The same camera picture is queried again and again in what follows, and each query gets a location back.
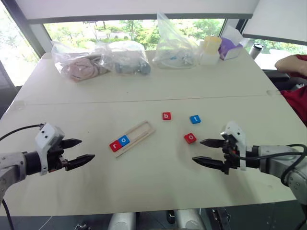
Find blue letter tile o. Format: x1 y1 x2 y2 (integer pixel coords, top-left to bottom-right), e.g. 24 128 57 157
118 135 131 147

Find steel thermos bottle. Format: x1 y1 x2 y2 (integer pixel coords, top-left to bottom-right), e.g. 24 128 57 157
249 42 264 58

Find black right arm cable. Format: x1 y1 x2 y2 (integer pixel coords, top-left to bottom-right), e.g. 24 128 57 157
229 143 307 189

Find red letter tile r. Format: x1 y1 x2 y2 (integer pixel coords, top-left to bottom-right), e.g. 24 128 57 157
109 140 122 152

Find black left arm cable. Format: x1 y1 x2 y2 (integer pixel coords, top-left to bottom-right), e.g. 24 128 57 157
0 123 46 230

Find tall clear plastic bag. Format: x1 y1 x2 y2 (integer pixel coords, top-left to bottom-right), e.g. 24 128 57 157
152 11 201 69

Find silver rounded robot leg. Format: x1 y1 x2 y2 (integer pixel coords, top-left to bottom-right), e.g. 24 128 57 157
174 208 206 230
107 212 137 230

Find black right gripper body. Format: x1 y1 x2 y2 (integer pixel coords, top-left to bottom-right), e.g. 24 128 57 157
220 134 242 175

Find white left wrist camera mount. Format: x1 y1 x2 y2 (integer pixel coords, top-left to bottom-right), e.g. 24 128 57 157
35 123 66 176

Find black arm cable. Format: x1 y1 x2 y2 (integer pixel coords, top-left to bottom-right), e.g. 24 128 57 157
229 143 307 189
0 123 46 230

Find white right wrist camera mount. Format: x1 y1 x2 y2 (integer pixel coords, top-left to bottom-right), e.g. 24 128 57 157
220 121 248 171

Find plastic bag with pink items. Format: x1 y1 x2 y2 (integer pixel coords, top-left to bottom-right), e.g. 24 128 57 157
51 41 113 83

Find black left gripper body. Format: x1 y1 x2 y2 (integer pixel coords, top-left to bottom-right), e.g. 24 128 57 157
47 139 70 173

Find pale yellow plastic cup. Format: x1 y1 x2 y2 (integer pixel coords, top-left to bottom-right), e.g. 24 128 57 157
203 35 222 55

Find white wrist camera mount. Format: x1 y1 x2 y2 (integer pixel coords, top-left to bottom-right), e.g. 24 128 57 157
35 123 66 176
220 121 248 171

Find small white roller blind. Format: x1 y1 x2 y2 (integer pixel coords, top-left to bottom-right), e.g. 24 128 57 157
241 0 307 45

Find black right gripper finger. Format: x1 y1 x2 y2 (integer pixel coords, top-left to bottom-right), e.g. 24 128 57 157
191 156 227 171
200 138 226 149

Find wooden letter tray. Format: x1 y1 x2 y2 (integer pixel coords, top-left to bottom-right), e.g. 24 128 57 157
109 120 156 159

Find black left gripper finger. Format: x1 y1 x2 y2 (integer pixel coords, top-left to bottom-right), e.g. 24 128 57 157
61 138 83 150
65 154 96 172

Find red letter tile o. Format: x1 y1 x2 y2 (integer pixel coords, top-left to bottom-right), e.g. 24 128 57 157
184 133 198 145

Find plastic bag with grey items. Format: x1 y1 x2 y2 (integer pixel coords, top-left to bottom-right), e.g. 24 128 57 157
95 40 152 77

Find person's red shirt torso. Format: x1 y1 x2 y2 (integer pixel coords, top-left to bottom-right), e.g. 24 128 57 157
280 85 307 127

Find black bracket under table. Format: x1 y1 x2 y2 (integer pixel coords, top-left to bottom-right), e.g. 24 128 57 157
211 207 231 230
165 209 176 225

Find black chair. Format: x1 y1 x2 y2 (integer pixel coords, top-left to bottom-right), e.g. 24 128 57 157
262 69 307 92

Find white plastic container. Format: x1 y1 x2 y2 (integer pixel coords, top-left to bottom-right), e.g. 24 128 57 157
199 40 220 66

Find wide white roller blind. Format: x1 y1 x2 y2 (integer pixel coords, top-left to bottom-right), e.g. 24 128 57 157
14 0 260 24

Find purple tissue box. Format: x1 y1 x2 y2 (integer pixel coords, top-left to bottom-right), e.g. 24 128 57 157
218 25 244 61

